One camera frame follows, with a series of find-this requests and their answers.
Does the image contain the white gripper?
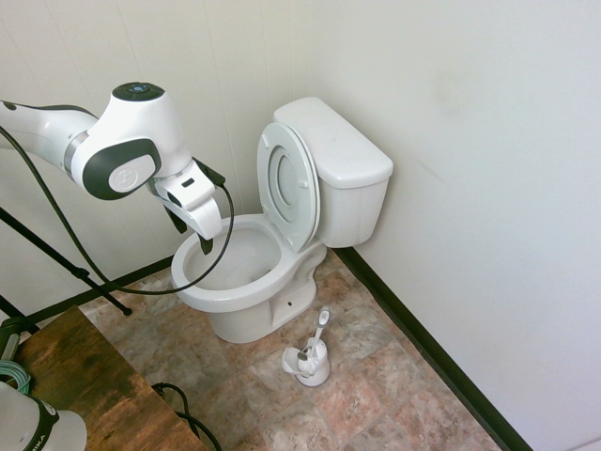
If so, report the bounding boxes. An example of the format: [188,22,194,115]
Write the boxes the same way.
[153,162,223,257]

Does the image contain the white toilet brush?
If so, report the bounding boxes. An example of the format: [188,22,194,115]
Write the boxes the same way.
[296,305,331,377]

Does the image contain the black baseboard beside toilet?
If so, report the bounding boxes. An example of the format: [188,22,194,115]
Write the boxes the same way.
[27,256,177,325]

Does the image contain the white toilet bowl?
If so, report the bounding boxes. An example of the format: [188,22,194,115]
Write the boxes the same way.
[170,213,329,344]

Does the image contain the white toilet seat with lid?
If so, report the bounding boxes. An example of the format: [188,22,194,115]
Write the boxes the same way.
[255,121,322,254]

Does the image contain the white toilet tank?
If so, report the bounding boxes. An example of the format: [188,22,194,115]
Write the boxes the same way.
[315,162,393,249]

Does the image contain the white toilet tank lid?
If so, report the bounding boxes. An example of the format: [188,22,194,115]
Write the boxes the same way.
[273,97,394,190]

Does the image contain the white toilet brush holder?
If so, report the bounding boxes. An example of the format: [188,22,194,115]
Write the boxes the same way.
[281,342,331,389]

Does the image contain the black baseboard behind toilet tank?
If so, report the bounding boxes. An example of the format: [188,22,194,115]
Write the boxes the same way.
[333,246,534,451]

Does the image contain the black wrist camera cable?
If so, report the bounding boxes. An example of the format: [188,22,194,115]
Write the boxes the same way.
[0,125,235,296]

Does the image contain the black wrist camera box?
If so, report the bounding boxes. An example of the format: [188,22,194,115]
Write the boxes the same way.
[191,157,227,188]

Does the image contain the black camera tripod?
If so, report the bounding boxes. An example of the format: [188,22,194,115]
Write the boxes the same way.
[0,206,133,334]

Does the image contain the black floor cable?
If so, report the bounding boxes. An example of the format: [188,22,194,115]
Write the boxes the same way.
[150,382,222,451]

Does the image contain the green coiled cable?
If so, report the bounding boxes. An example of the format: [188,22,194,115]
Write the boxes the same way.
[0,359,33,396]

